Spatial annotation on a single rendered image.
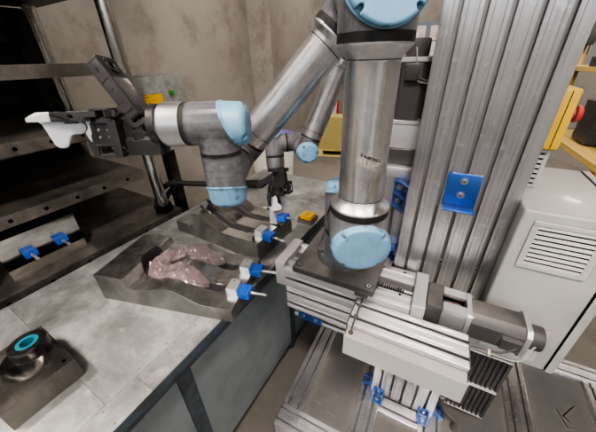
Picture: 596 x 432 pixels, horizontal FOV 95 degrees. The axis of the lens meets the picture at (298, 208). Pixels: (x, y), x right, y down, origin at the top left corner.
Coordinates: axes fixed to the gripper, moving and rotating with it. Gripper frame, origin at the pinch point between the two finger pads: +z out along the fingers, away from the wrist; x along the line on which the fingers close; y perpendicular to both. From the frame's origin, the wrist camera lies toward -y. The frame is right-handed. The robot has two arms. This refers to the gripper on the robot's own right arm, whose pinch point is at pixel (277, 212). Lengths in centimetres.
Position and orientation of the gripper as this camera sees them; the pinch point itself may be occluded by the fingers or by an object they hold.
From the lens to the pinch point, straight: 121.6
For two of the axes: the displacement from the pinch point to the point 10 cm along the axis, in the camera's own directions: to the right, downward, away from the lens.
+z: 0.8, 9.5, 3.1
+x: 5.1, -3.0, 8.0
